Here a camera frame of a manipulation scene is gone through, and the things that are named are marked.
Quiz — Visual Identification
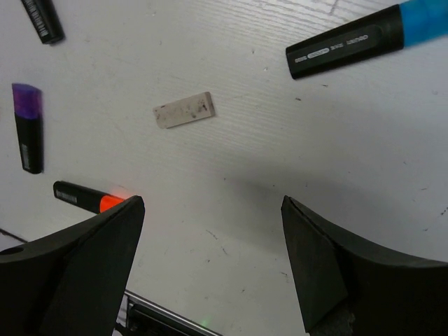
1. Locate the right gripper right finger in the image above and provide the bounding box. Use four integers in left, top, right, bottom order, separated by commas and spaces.
281, 196, 447, 335

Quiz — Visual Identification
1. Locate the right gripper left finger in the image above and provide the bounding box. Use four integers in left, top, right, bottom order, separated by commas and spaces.
1, 196, 144, 335

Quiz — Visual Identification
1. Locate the blue cap highlighter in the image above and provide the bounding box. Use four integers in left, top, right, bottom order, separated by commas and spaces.
286, 1, 447, 80

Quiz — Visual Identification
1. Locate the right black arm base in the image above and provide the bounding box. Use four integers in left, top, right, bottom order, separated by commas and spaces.
113, 290, 220, 336

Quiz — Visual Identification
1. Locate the orange cap highlighter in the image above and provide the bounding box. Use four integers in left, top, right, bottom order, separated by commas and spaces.
53, 181, 124, 214

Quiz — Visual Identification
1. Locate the purple cap highlighter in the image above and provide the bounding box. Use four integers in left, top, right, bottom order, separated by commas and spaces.
12, 83, 43, 174

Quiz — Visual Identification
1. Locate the grey white eraser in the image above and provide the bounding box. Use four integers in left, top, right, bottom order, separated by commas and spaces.
153, 92, 216, 129

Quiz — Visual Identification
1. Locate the yellow cap highlighter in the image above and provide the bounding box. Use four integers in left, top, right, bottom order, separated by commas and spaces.
21, 0, 65, 45

